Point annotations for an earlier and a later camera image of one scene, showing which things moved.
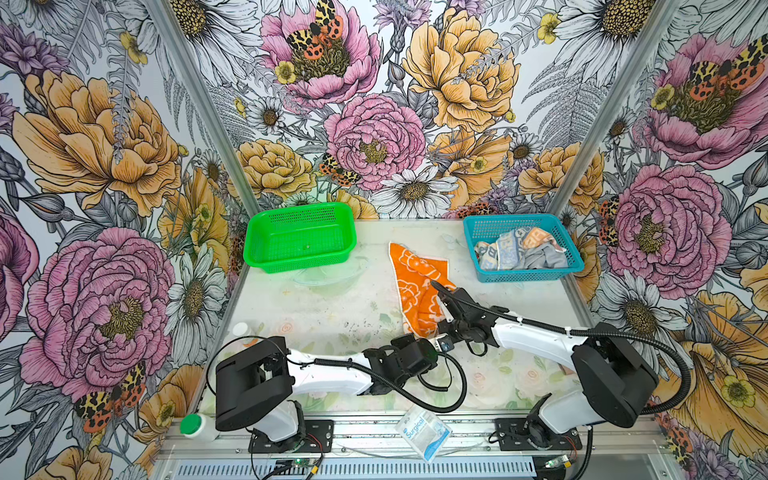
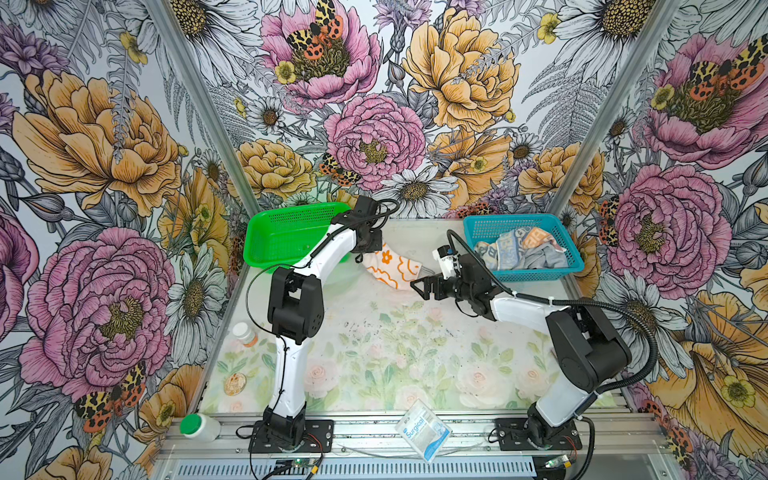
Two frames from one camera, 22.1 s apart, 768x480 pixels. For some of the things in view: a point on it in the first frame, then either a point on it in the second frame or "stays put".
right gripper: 444,329 to 427,288
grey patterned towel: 522,249 stays put
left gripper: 397,342 to 377,244
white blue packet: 426,435 stays put
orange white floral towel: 418,297 to 396,270
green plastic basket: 282,239 stays put
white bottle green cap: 199,427 stays put
